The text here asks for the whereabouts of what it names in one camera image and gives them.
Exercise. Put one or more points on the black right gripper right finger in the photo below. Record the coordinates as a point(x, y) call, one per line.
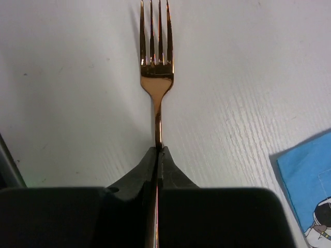
point(178, 205)

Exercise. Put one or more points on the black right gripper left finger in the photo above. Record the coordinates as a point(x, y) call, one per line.
point(131, 206)

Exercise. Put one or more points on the copper fork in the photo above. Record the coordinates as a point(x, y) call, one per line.
point(157, 78)

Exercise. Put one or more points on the blue space-print cloth placemat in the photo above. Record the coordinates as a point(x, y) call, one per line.
point(303, 173)

